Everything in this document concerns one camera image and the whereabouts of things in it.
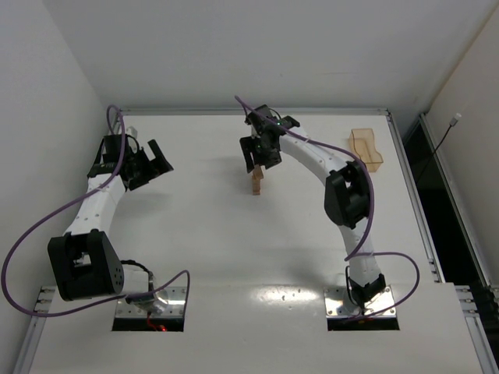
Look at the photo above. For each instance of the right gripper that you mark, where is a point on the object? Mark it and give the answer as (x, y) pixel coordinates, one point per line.
(261, 152)

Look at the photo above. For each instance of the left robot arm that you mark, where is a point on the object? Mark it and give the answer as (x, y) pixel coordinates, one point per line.
(83, 260)

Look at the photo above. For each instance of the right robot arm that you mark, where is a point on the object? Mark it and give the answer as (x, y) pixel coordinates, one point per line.
(348, 189)

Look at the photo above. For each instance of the metal base plate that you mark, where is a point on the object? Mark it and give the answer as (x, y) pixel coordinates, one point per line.
(339, 307)
(168, 303)

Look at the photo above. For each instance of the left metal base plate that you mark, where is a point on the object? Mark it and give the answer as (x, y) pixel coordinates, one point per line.
(168, 303)

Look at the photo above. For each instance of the amber transparent plastic box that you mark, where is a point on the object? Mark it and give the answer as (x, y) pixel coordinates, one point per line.
(362, 143)

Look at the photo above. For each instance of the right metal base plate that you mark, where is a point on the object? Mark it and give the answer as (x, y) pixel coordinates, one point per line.
(339, 307)

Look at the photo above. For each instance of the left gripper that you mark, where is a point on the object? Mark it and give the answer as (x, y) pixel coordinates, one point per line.
(144, 168)

